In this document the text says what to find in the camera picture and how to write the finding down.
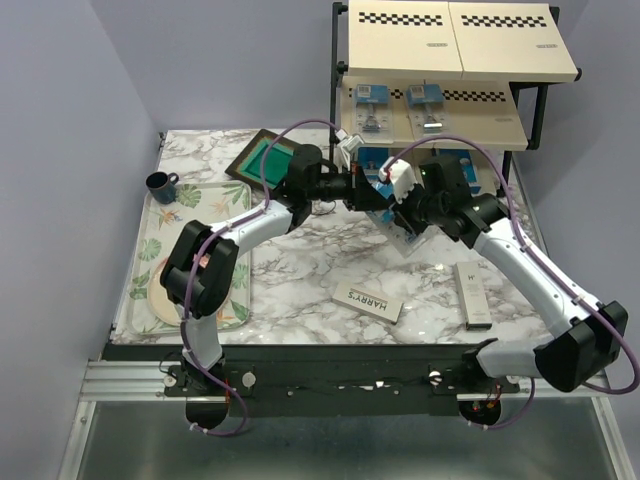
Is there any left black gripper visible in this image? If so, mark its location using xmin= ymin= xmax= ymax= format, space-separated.
xmin=306 ymin=161 xmax=386 ymax=211

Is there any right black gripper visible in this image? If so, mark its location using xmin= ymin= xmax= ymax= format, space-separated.
xmin=385 ymin=178 xmax=446 ymax=236

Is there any blister razor pack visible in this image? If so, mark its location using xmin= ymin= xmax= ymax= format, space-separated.
xmin=405 ymin=83 xmax=451 ymax=140
xmin=366 ymin=180 xmax=438 ymax=257
xmin=352 ymin=83 xmax=394 ymax=144

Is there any blue Harry's razor box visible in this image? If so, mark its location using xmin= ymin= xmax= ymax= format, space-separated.
xmin=436 ymin=149 xmax=481 ymax=195
xmin=357 ymin=147 xmax=393 ymax=184

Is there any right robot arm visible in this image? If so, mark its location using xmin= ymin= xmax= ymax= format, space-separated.
xmin=379 ymin=156 xmax=639 ymax=392

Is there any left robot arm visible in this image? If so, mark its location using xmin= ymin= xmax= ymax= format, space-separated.
xmin=160 ymin=144 xmax=389 ymax=395

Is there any bottom left beige shelf board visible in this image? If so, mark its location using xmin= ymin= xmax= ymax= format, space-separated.
xmin=351 ymin=149 xmax=420 ymax=190

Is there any middle left beige shelf board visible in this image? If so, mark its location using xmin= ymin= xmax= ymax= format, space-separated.
xmin=340 ymin=76 xmax=425 ymax=147

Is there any middle right beige shelf board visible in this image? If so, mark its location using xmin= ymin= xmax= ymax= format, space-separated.
xmin=425 ymin=80 xmax=528 ymax=151

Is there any white Harry's box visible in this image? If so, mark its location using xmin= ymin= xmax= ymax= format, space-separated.
xmin=332 ymin=281 xmax=403 ymax=325

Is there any tall white slim box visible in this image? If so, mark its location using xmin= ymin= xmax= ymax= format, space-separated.
xmin=453 ymin=262 xmax=493 ymax=331

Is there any square green ceramic plate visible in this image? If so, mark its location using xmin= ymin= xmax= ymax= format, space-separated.
xmin=225 ymin=129 xmax=299 ymax=191

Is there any floral leaf serving tray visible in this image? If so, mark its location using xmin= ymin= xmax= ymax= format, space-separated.
xmin=118 ymin=181 xmax=251 ymax=340

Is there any dark blue mug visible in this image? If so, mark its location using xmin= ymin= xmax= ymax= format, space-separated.
xmin=145 ymin=171 xmax=180 ymax=205

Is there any pink cream round plate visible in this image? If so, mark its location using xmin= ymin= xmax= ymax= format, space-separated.
xmin=147 ymin=259 xmax=234 ymax=328

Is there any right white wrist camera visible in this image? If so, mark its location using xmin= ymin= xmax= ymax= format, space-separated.
xmin=375 ymin=157 xmax=418 ymax=204

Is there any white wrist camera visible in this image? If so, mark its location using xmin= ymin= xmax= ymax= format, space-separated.
xmin=334 ymin=129 xmax=364 ymax=170
xmin=375 ymin=157 xmax=418 ymax=204

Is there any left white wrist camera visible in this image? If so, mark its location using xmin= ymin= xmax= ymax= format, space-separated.
xmin=334 ymin=129 xmax=364 ymax=170

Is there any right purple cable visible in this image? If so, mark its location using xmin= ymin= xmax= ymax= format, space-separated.
xmin=382 ymin=137 xmax=640 ymax=431

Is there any purple cable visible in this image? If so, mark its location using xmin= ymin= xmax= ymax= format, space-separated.
xmin=179 ymin=118 xmax=344 ymax=439
xmin=382 ymin=137 xmax=640 ymax=431

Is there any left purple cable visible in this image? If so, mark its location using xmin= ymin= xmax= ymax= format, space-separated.
xmin=179 ymin=118 xmax=344 ymax=439

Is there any aluminium rail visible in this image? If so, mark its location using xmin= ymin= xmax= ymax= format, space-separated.
xmin=79 ymin=360 xmax=605 ymax=402

